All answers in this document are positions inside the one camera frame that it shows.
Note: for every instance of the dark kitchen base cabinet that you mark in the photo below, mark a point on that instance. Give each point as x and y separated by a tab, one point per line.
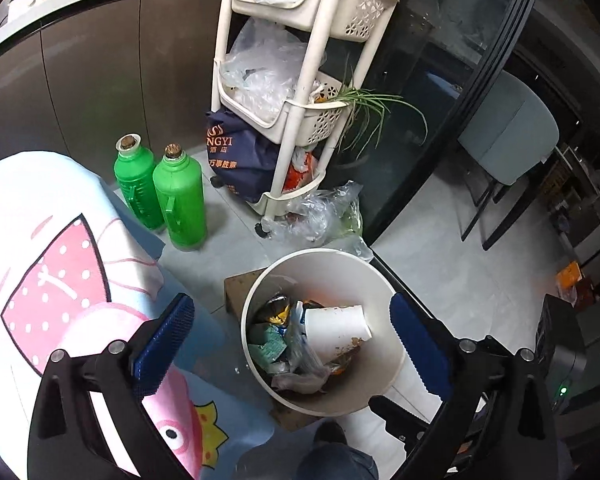
105	70

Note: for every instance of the beige tiered storage rack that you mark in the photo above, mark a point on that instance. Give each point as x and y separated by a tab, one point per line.
300	105

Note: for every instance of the white trash bin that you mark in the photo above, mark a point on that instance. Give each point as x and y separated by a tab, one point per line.
380	280

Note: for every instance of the green onion stalks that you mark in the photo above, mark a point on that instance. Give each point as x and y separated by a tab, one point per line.
365	97

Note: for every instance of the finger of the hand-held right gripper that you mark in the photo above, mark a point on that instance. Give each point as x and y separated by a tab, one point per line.
395	417

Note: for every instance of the green paper packet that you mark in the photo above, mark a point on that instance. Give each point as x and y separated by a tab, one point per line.
265	352

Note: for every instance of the red plastic bag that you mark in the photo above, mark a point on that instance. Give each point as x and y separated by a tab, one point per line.
297	170

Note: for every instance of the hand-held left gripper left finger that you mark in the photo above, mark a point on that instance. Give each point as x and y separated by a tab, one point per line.
162	345

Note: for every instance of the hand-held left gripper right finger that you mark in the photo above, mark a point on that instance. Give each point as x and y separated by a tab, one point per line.
422	355

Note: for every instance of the navy tote bag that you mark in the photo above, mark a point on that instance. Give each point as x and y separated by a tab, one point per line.
240	160

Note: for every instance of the orange box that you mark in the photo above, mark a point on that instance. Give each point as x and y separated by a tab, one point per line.
572	277

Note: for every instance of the grey upholstered chair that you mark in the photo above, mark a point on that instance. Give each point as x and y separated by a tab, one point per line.
510	125

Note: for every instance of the white paper cup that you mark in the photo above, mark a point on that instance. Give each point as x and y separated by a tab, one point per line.
335	330

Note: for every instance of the green plastic bottle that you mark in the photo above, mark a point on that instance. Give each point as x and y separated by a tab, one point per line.
132	180
180	205

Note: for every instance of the printed round tablecloth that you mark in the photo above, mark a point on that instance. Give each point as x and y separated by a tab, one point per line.
55	220

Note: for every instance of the person's leg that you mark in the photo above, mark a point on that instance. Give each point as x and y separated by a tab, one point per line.
337	460

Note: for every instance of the thin clear plastic bag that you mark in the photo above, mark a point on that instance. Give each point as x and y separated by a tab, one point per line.
300	360

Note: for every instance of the black sliding door frame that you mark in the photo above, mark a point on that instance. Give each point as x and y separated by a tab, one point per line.
485	60

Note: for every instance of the dark gold snack wrapper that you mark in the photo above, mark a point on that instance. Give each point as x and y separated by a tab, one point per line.
277	310

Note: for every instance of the clear plastic bags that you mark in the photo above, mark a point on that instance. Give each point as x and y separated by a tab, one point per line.
260	75

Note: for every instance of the crumpled clear plastic bag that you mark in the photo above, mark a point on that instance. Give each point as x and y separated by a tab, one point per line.
320	215

